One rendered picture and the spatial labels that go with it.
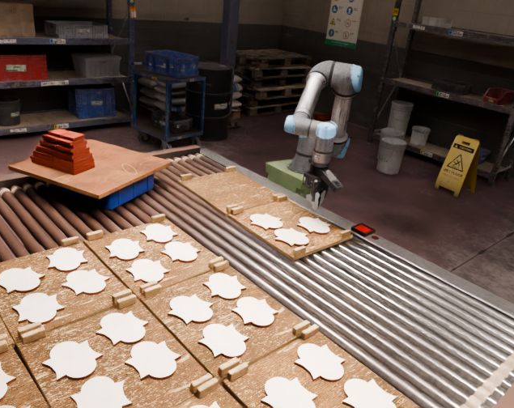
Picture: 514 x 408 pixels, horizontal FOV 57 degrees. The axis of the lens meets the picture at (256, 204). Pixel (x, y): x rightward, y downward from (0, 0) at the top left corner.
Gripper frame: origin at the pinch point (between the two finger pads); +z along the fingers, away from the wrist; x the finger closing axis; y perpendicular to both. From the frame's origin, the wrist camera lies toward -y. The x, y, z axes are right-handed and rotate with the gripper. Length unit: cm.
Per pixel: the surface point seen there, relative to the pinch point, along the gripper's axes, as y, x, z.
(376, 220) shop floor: 97, -205, 103
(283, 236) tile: -1.3, 19.1, 7.9
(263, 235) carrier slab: 5.2, 24.1, 8.9
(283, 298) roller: -29, 44, 11
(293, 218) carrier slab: 10.3, 2.3, 9.0
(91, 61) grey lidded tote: 445, -86, 20
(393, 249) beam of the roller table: -28.8, -18.3, 11.1
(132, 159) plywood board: 80, 44, -1
